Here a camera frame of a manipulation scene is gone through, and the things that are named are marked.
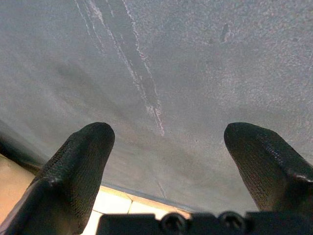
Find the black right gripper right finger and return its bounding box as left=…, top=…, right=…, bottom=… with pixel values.
left=224, top=122, right=313, bottom=214

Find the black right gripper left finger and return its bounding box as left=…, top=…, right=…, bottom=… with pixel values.
left=3, top=122, right=115, bottom=235

